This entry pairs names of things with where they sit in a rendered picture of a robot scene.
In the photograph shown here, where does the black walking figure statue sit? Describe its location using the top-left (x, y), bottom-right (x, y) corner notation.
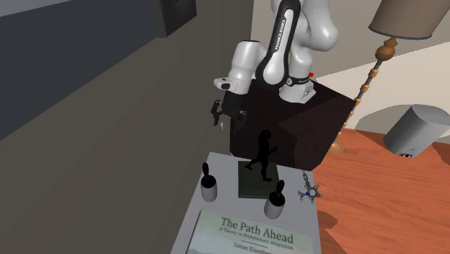
top-left (237, 129), bottom-right (281, 200)

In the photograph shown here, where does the grey cylinder bin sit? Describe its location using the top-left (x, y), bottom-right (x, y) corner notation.
top-left (382, 104), bottom-right (450, 159)

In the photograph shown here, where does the grey table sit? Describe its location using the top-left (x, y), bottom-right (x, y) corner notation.
top-left (169, 151), bottom-right (323, 254)

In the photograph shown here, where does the floor lamp with wooden pole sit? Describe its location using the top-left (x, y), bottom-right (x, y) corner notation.
top-left (327, 0), bottom-right (445, 154)

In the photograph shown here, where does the dark brown robot stand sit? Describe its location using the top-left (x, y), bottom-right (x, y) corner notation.
top-left (229, 79), bottom-right (358, 172)

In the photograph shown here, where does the pale green book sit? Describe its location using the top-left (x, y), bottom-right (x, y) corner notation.
top-left (185, 209), bottom-right (314, 254)

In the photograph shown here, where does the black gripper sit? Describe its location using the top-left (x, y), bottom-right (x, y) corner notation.
top-left (210, 90), bottom-right (247, 133)

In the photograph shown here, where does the grey molecule model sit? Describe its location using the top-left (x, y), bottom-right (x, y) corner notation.
top-left (297, 170), bottom-right (324, 204)

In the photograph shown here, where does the dark wall box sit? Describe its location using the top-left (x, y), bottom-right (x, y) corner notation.
top-left (159, 0), bottom-right (198, 38)

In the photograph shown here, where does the white cup with black brush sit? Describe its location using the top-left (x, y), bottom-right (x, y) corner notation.
top-left (263, 180), bottom-right (286, 220)
top-left (200, 162), bottom-right (218, 203)

